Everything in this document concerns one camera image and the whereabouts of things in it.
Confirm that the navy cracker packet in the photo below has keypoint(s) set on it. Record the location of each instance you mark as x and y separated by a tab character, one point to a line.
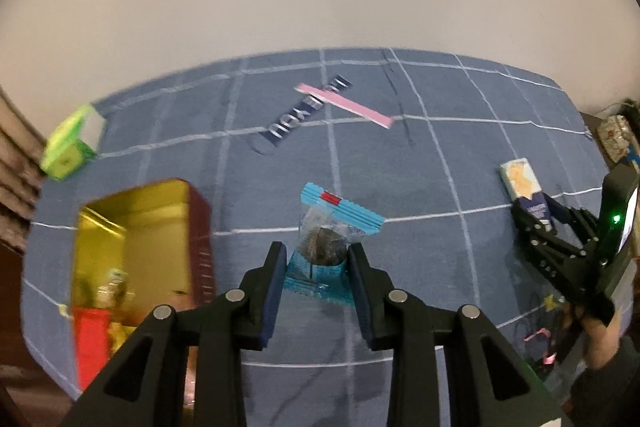
520	177

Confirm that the plain yellow snack packet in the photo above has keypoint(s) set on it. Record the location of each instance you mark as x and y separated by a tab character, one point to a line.
120	337

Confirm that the person's right hand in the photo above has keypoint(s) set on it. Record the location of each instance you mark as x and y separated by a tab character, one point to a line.
597	337

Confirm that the pink tape strip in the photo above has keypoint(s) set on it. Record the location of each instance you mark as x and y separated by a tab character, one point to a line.
350	106

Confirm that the person's right forearm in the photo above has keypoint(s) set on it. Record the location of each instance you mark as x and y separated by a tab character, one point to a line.
610	392

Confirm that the floral pouch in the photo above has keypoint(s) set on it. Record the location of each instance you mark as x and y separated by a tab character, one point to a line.
617	137

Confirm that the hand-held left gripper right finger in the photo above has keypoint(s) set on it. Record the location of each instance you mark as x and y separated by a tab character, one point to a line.
357	302

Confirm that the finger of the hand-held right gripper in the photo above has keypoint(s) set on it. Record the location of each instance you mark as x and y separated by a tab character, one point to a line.
550	257
575	222

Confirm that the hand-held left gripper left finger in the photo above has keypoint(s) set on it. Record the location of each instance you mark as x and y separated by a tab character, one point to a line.
277	302

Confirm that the dark fabric label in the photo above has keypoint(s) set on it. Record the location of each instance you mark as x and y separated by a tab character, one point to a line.
285	127

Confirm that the blue checked tablecloth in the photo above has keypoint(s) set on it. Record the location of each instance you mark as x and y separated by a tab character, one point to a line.
425	182

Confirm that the blue candy packet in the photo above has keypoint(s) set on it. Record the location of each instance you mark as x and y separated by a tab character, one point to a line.
320	237

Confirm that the red snack packet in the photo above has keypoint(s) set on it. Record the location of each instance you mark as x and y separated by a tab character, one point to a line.
92	347

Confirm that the red and gold tin box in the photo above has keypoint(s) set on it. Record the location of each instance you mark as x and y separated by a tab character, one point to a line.
150	227

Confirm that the green and white carton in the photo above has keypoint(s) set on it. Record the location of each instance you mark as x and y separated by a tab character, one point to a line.
70	142

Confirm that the clear plastic container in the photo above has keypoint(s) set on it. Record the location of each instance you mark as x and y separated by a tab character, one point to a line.
545	342

